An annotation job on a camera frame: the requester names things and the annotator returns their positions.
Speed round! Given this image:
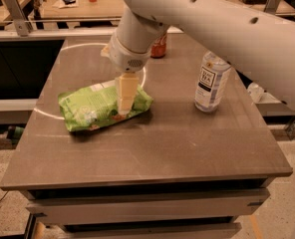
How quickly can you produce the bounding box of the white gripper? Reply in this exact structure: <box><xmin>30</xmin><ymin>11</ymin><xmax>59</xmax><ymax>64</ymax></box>
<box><xmin>101</xmin><ymin>33</ymin><xmax>149</xmax><ymax>115</ymax></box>

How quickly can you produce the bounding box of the green rice chip bag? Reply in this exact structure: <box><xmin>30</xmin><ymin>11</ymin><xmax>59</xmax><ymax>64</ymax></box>
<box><xmin>58</xmin><ymin>81</ymin><xmax>152</xmax><ymax>132</ymax></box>

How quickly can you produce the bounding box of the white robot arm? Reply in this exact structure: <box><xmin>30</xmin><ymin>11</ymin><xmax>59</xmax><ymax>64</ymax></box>
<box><xmin>102</xmin><ymin>0</ymin><xmax>295</xmax><ymax>112</ymax></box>

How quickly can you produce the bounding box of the orange soda can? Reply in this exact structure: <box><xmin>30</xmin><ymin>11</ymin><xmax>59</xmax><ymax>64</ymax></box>
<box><xmin>150</xmin><ymin>33</ymin><xmax>167</xmax><ymax>59</ymax></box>

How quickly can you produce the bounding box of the clear tea water bottle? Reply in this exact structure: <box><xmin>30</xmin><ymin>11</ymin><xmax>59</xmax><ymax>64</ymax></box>
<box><xmin>194</xmin><ymin>51</ymin><xmax>231</xmax><ymax>113</ymax></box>

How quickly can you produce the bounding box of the green bottle on floor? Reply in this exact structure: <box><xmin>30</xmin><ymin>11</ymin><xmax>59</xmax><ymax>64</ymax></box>
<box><xmin>7</xmin><ymin>125</ymin><xmax>24</xmax><ymax>139</ymax></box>

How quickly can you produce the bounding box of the grey drawer cabinet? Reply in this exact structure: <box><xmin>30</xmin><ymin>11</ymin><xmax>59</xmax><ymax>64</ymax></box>
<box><xmin>27</xmin><ymin>179</ymin><xmax>269</xmax><ymax>239</ymax></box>

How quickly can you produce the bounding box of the left metal rail bracket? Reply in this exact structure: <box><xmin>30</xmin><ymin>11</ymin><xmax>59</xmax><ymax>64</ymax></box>
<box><xmin>3</xmin><ymin>0</ymin><xmax>32</xmax><ymax>37</ymax></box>

